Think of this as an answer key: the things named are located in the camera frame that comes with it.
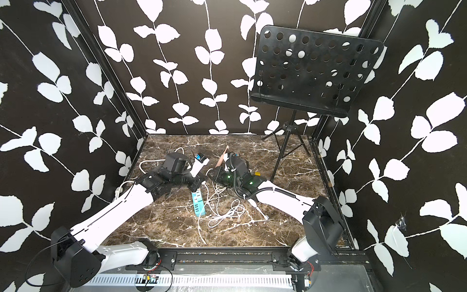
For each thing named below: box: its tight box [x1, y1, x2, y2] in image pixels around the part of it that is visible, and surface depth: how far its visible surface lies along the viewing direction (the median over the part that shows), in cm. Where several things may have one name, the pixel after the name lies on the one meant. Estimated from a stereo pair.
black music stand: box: [251, 24, 385, 182], surface depth 64 cm
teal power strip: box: [191, 188, 207, 218], surface depth 88 cm
